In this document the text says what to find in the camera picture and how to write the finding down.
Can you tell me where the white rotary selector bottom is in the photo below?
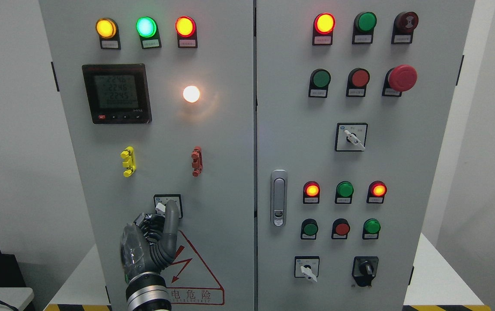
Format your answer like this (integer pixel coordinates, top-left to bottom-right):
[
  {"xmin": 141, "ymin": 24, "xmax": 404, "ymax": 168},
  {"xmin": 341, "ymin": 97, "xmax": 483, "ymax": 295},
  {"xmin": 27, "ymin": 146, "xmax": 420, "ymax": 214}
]
[{"xmin": 294, "ymin": 256, "xmax": 320, "ymax": 283}]

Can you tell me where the red lit indicator lower left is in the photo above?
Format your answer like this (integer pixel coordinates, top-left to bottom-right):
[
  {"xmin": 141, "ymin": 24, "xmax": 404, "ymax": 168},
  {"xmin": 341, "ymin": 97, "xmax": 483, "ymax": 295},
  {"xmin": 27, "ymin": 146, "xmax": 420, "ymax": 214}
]
[{"xmin": 303, "ymin": 181, "xmax": 320, "ymax": 203}]

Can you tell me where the red lit indicator light left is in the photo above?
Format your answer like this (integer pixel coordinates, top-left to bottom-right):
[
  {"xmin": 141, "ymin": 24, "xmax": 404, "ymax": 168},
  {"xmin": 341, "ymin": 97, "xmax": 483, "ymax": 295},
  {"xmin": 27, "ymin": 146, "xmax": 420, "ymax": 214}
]
[{"xmin": 176, "ymin": 16, "xmax": 198, "ymax": 48}]

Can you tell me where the green indicator lower middle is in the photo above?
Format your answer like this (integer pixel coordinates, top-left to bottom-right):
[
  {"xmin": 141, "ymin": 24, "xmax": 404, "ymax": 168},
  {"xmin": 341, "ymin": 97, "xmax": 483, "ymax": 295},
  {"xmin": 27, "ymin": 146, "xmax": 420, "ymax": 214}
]
[{"xmin": 335, "ymin": 181, "xmax": 354, "ymax": 204}]

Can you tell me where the red lit indicator lower right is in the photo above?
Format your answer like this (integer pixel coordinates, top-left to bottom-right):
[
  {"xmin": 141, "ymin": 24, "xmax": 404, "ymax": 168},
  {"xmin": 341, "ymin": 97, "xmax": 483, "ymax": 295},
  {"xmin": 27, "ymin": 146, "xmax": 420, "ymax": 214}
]
[{"xmin": 366, "ymin": 181, "xmax": 387, "ymax": 203}]

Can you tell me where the yellow indicator light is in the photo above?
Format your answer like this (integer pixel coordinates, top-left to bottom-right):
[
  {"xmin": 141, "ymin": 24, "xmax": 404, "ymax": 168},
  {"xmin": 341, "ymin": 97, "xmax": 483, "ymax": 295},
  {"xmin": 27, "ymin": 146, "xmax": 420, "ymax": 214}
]
[{"xmin": 96, "ymin": 18, "xmax": 121, "ymax": 50}]

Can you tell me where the green push button lower right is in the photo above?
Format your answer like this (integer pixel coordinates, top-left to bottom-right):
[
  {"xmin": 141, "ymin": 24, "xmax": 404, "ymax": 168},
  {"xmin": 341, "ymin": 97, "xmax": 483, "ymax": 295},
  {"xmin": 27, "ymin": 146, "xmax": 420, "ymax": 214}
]
[{"xmin": 362, "ymin": 218, "xmax": 381, "ymax": 240}]

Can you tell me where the green push button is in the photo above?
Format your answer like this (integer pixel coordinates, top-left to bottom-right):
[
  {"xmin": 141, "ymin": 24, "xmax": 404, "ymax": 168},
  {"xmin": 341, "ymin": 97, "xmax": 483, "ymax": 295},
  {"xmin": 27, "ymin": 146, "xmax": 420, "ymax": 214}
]
[
  {"xmin": 362, "ymin": 218, "xmax": 381, "ymax": 240},
  {"xmin": 308, "ymin": 68, "xmax": 332, "ymax": 98},
  {"xmin": 300, "ymin": 219, "xmax": 319, "ymax": 240}
]

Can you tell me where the white rotary selector upper right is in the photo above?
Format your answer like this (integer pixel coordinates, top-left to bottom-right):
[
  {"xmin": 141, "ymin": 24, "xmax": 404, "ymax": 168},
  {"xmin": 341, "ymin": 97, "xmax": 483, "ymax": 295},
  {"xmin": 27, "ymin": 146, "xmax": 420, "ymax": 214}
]
[{"xmin": 335, "ymin": 123, "xmax": 368, "ymax": 152}]

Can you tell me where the red terminal clip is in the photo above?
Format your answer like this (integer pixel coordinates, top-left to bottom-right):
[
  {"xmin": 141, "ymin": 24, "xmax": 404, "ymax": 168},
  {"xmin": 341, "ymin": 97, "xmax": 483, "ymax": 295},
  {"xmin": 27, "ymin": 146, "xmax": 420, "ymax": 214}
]
[{"xmin": 191, "ymin": 146, "xmax": 203, "ymax": 177}]

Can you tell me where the red push button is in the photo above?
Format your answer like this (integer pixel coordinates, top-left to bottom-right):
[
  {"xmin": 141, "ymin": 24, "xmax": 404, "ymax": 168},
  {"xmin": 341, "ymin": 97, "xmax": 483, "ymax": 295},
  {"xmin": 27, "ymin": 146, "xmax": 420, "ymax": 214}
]
[
  {"xmin": 345, "ymin": 68, "xmax": 370, "ymax": 97},
  {"xmin": 331, "ymin": 218, "xmax": 351, "ymax": 240}
]

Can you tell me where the green indicator top right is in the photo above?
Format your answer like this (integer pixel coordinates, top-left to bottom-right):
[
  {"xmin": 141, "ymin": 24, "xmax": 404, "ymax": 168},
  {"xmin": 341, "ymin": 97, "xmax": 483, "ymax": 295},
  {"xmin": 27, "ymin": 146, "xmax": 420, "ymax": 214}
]
[{"xmin": 352, "ymin": 11, "xmax": 377, "ymax": 44}]

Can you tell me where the white device bottom left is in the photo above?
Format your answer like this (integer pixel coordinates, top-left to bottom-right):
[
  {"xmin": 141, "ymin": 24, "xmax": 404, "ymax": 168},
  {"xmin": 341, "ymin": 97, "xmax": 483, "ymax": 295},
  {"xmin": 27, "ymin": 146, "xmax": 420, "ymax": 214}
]
[{"xmin": 0, "ymin": 287, "xmax": 35, "ymax": 311}]

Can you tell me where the red push button upper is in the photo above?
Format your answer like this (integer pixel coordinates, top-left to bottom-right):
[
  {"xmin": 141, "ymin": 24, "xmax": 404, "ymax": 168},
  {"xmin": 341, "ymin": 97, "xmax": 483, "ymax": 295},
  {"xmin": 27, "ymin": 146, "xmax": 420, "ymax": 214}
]
[{"xmin": 345, "ymin": 68, "xmax": 370, "ymax": 97}]

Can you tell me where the red electric hazard sticker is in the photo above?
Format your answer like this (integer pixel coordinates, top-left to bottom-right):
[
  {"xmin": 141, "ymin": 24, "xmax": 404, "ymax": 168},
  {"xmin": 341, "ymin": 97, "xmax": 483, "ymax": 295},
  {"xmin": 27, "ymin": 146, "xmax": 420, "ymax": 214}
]
[{"xmin": 162, "ymin": 230, "xmax": 225, "ymax": 305}]

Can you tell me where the grey electrical cabinet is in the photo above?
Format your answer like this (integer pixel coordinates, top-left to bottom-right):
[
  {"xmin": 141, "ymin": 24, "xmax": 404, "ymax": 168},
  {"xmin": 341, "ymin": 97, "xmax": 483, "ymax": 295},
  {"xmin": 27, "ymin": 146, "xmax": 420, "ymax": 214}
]
[{"xmin": 39, "ymin": 0, "xmax": 475, "ymax": 311}]

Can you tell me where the white rotary selector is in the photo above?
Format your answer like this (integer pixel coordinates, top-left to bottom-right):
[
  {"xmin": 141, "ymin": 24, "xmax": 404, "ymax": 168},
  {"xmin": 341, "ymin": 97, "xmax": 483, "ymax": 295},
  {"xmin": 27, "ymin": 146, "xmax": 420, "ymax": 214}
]
[
  {"xmin": 294, "ymin": 256, "xmax": 320, "ymax": 283},
  {"xmin": 335, "ymin": 123, "xmax": 368, "ymax": 152}
]

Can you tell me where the green push button lower left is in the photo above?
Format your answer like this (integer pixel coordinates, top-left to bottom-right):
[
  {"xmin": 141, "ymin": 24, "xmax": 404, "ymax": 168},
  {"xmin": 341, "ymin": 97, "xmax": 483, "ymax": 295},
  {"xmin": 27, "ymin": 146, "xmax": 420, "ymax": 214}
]
[{"xmin": 300, "ymin": 219, "xmax": 319, "ymax": 240}]

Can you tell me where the silver door latch handle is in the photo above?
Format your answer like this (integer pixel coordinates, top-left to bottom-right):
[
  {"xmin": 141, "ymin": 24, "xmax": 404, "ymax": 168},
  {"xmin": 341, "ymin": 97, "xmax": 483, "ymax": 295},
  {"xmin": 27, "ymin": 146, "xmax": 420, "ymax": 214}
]
[{"xmin": 270, "ymin": 169, "xmax": 287, "ymax": 227}]

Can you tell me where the green lit indicator light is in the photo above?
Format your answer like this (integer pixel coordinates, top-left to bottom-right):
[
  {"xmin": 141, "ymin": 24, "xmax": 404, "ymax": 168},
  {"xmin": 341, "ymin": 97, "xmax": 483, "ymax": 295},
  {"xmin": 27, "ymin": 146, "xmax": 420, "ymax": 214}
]
[{"xmin": 135, "ymin": 16, "xmax": 162, "ymax": 49}]

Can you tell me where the white rotary light switch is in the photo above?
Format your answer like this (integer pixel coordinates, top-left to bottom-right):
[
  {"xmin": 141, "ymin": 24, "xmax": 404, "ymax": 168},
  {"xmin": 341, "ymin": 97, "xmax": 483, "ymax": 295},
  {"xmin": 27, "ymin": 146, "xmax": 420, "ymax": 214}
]
[{"xmin": 153, "ymin": 194, "xmax": 183, "ymax": 219}]

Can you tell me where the black digital power meter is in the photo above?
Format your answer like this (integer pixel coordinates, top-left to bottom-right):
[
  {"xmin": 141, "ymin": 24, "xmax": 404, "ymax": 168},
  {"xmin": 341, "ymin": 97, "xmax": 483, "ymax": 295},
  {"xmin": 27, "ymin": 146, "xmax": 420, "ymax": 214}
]
[{"xmin": 82, "ymin": 63, "xmax": 152, "ymax": 124}]

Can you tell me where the red push button lower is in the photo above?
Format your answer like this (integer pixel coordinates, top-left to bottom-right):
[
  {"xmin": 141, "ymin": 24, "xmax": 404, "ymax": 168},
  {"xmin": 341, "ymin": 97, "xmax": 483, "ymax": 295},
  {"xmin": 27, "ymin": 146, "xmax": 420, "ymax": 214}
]
[{"xmin": 331, "ymin": 218, "xmax": 351, "ymax": 240}]

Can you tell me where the clear small light bulb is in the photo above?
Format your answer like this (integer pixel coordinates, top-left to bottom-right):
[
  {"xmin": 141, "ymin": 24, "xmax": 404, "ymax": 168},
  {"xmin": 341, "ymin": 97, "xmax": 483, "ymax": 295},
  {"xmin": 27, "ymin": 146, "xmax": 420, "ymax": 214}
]
[{"xmin": 182, "ymin": 85, "xmax": 201, "ymax": 104}]

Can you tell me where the red emergency stop button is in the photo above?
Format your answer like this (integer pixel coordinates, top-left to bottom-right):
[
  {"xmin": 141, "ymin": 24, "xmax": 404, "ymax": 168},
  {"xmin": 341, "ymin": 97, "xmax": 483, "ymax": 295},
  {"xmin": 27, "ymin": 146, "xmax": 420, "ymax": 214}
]
[{"xmin": 382, "ymin": 64, "xmax": 418, "ymax": 97}]

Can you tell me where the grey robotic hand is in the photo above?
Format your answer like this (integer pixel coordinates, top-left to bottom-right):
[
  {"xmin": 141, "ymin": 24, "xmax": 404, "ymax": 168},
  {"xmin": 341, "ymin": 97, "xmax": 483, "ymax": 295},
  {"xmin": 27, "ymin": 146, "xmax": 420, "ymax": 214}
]
[{"xmin": 120, "ymin": 200, "xmax": 179, "ymax": 284}]

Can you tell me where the dark red buzzer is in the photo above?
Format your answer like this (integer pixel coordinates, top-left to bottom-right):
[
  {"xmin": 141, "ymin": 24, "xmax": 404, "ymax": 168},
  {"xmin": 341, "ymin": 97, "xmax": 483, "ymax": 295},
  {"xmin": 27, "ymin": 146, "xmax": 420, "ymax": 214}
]
[{"xmin": 391, "ymin": 11, "xmax": 419, "ymax": 44}]

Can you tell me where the black rotary knob switch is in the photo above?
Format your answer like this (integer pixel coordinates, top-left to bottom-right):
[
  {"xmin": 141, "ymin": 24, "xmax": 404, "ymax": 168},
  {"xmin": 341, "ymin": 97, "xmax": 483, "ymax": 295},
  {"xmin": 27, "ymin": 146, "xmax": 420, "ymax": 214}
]
[{"xmin": 351, "ymin": 256, "xmax": 379, "ymax": 287}]

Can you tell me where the red lit indicator top right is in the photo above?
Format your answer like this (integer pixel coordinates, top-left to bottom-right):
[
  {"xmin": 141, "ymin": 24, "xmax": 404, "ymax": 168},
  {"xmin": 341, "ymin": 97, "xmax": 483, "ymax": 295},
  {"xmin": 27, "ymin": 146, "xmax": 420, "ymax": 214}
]
[{"xmin": 312, "ymin": 13, "xmax": 335, "ymax": 46}]

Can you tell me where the yellow terminal clip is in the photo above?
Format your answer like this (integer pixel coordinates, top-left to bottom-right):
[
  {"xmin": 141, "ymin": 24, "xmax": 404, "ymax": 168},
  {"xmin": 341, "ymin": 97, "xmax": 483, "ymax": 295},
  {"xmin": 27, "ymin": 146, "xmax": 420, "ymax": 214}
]
[{"xmin": 120, "ymin": 146, "xmax": 136, "ymax": 178}]

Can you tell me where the green push button upper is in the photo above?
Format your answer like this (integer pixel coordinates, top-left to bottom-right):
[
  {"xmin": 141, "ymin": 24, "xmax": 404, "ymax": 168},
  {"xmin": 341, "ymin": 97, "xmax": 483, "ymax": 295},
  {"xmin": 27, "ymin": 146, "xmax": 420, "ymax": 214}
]
[{"xmin": 308, "ymin": 68, "xmax": 332, "ymax": 98}]

